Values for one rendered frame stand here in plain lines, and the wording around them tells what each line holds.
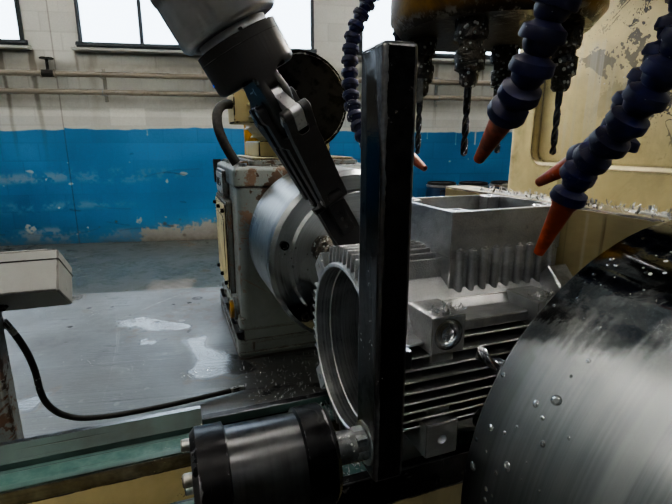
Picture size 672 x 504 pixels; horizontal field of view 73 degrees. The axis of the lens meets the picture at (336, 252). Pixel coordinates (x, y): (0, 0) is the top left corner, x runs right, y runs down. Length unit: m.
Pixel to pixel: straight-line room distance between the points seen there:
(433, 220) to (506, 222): 0.06
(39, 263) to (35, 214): 5.89
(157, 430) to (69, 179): 5.85
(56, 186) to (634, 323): 6.27
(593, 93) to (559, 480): 0.50
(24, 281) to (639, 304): 0.56
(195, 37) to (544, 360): 0.33
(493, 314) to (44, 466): 0.42
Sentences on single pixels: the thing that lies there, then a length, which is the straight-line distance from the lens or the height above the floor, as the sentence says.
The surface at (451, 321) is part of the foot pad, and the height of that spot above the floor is 1.07.
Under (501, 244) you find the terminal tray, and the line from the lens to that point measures 0.42.
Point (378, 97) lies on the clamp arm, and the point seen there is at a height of 1.22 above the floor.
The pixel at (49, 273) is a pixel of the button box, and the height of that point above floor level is 1.06.
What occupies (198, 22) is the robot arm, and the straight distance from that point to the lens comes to 0.40.
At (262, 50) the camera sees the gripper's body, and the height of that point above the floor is 1.27.
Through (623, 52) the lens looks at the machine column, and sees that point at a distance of 0.61.
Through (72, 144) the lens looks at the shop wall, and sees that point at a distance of 6.24.
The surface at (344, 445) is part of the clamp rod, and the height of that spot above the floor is 1.02.
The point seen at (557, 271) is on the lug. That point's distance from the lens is 0.45.
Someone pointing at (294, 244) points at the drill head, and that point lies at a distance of 0.61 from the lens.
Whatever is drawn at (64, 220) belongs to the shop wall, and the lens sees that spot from 6.38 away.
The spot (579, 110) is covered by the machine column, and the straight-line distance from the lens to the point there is 0.64.
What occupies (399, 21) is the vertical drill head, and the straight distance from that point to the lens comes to 0.44.
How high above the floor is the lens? 1.20
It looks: 14 degrees down
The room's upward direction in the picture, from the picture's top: straight up
